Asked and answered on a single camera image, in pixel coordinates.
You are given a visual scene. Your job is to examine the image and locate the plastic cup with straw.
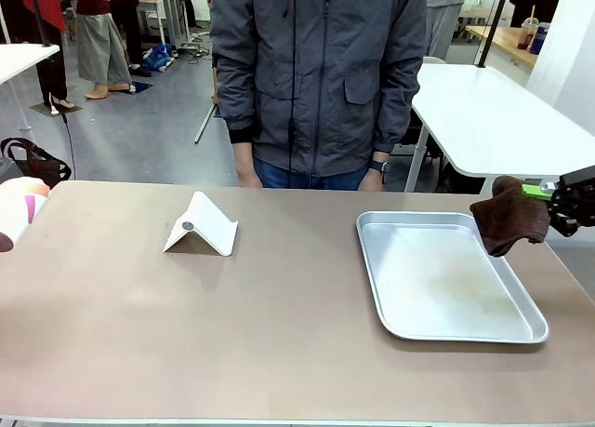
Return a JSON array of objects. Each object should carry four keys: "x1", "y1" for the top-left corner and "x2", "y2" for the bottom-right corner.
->
[{"x1": 517, "y1": 3, "x2": 541, "y2": 52}]

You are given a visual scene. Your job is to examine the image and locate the grey sleeved right forearm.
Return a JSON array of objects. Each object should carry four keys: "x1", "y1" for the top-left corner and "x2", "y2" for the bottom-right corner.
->
[{"x1": 212, "y1": 57, "x2": 262, "y2": 145}]

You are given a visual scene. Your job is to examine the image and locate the black floor cable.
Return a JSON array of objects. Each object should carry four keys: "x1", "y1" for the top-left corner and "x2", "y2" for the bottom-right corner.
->
[{"x1": 59, "y1": 112, "x2": 79, "y2": 180}]

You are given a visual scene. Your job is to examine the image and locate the blue jeans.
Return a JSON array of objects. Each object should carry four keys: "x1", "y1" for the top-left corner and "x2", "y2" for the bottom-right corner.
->
[{"x1": 253, "y1": 158, "x2": 374, "y2": 192}]

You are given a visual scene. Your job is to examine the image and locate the small white table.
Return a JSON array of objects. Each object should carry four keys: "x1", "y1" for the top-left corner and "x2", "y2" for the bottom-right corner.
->
[{"x1": 0, "y1": 42, "x2": 62, "y2": 131}]

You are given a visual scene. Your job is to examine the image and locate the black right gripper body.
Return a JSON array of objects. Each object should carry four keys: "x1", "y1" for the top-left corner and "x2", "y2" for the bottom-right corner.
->
[{"x1": 559, "y1": 165, "x2": 595, "y2": 227}]

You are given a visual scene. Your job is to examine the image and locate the wooden table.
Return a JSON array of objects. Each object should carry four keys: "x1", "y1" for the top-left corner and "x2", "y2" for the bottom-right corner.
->
[{"x1": 464, "y1": 24, "x2": 541, "y2": 69}]

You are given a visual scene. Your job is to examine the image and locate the person right hand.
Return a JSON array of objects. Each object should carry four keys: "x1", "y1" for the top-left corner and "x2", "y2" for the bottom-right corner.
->
[{"x1": 233, "y1": 141, "x2": 265, "y2": 189}]

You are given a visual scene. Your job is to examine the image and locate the grey sleeved left forearm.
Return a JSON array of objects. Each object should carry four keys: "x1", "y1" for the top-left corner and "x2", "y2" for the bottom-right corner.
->
[{"x1": 370, "y1": 61, "x2": 423, "y2": 157}]

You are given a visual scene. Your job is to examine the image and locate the black tote bag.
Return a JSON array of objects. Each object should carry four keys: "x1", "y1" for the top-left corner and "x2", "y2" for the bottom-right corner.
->
[{"x1": 0, "y1": 137, "x2": 73, "y2": 190}]

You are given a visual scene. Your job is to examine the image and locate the pink white lint roller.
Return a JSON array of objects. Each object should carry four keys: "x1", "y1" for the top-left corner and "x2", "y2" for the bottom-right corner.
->
[{"x1": 0, "y1": 175, "x2": 51, "y2": 255}]

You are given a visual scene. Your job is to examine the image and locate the brown cloth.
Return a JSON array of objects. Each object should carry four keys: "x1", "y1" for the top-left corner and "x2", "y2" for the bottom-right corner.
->
[{"x1": 469, "y1": 175, "x2": 552, "y2": 259}]

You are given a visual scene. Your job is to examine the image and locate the white folded stand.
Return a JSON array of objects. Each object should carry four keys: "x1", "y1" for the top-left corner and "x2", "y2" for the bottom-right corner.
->
[{"x1": 162, "y1": 190, "x2": 240, "y2": 258}]

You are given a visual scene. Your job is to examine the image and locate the figure in dark red clothes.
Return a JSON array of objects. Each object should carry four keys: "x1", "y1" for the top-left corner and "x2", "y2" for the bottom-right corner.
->
[{"x1": 20, "y1": 0, "x2": 84, "y2": 117}]

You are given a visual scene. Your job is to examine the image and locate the blue can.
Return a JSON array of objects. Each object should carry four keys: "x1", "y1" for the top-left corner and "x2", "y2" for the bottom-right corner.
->
[{"x1": 529, "y1": 20, "x2": 552, "y2": 57}]

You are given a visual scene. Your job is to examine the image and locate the person left hand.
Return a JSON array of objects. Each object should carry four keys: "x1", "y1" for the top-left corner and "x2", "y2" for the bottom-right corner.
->
[{"x1": 357, "y1": 169, "x2": 388, "y2": 193}]

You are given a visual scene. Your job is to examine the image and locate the silver metal tray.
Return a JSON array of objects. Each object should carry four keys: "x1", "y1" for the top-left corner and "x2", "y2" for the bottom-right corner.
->
[{"x1": 355, "y1": 210, "x2": 550, "y2": 344}]

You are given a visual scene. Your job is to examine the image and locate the black tripod pole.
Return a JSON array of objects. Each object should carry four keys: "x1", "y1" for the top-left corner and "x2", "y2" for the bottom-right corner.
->
[{"x1": 26, "y1": 0, "x2": 53, "y2": 48}]

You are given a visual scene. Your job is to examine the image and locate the aluminium bar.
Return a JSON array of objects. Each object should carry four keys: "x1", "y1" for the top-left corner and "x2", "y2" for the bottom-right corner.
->
[{"x1": 193, "y1": 104, "x2": 220, "y2": 145}]

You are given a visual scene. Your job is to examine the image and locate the blue plastic bag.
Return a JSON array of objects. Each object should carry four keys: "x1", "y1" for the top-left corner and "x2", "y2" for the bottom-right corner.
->
[{"x1": 140, "y1": 42, "x2": 178, "y2": 73}]

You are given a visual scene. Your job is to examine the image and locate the mannequin red top grey skirt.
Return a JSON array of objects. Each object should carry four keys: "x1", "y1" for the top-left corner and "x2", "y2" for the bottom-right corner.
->
[{"x1": 75, "y1": 0, "x2": 136, "y2": 100}]

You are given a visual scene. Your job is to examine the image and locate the grey jacket torso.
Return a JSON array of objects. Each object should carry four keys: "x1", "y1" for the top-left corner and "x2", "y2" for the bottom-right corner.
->
[{"x1": 210, "y1": 0, "x2": 430, "y2": 178}]

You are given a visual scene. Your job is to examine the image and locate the person in grey clothes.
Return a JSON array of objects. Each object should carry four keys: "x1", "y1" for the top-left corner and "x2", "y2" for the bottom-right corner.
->
[{"x1": 424, "y1": 0, "x2": 483, "y2": 61}]

